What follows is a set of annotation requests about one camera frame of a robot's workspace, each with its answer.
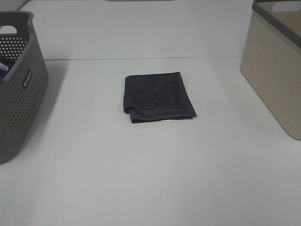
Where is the beige basket with grey rim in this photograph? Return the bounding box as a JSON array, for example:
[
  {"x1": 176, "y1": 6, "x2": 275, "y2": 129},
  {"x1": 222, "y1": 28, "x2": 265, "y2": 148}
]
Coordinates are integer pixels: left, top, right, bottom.
[{"x1": 240, "y1": 0, "x2": 301, "y2": 140}]

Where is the blue white item in basket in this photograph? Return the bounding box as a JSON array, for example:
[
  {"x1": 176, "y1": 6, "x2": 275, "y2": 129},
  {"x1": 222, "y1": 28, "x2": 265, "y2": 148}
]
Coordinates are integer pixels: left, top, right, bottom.
[{"x1": 0, "y1": 55, "x2": 12, "y2": 80}]

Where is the grey perforated plastic basket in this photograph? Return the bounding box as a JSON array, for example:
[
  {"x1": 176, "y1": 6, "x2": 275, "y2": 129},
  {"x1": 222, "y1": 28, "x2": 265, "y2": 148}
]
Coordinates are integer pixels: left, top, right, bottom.
[{"x1": 0, "y1": 11, "x2": 48, "y2": 163}]

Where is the dark grey towel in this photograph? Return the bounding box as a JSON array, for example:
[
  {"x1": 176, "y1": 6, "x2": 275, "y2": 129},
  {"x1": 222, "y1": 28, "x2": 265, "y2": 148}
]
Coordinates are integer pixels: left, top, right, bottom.
[{"x1": 123, "y1": 72, "x2": 197, "y2": 124}]

